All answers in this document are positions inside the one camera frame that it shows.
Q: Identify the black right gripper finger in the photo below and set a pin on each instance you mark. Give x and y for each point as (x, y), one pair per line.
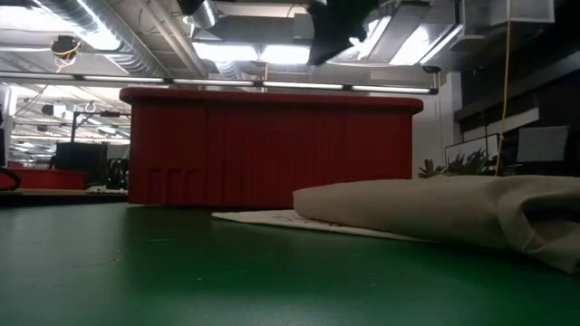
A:
(324, 54)

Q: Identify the khaki shorts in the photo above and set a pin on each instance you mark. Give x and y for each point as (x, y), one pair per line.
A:
(430, 208)

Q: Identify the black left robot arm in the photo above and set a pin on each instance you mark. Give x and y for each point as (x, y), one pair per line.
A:
(190, 5)

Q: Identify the red plastic laundry bin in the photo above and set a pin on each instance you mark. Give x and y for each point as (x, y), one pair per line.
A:
(272, 149)

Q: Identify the red storage bin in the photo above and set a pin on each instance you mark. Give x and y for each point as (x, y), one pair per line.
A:
(50, 179)

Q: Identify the bright ceiling light panel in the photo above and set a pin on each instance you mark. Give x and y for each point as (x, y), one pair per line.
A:
(226, 52)

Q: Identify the long linear ceiling light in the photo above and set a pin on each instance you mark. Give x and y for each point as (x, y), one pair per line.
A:
(213, 83)

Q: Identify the white printed tote bag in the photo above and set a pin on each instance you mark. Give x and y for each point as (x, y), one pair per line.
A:
(272, 218)

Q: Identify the framed whiteboard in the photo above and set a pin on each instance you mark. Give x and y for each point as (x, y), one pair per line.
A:
(471, 145)

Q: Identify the green succulent plant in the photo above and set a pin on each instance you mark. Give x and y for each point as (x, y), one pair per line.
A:
(466, 165)

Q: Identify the white ceiling box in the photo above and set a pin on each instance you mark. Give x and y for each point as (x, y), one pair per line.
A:
(530, 11)

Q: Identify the white sign board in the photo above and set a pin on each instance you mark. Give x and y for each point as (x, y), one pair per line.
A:
(543, 144)

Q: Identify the black background robot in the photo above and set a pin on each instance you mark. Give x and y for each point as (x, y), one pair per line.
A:
(118, 174)

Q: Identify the green table mat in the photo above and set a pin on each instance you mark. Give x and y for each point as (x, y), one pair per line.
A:
(181, 271)

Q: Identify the black monitor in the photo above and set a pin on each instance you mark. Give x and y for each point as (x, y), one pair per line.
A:
(81, 163)

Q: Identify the wooden workbench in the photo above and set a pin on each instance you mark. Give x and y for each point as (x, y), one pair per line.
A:
(54, 192)

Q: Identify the large shiny metal duct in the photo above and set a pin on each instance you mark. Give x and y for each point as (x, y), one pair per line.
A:
(408, 41)

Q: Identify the black security camera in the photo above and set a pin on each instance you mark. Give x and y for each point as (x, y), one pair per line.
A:
(431, 69)

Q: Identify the small round silver duct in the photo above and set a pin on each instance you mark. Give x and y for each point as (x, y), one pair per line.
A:
(206, 16)

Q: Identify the large round silver duct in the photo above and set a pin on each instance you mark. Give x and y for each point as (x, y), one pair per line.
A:
(136, 65)

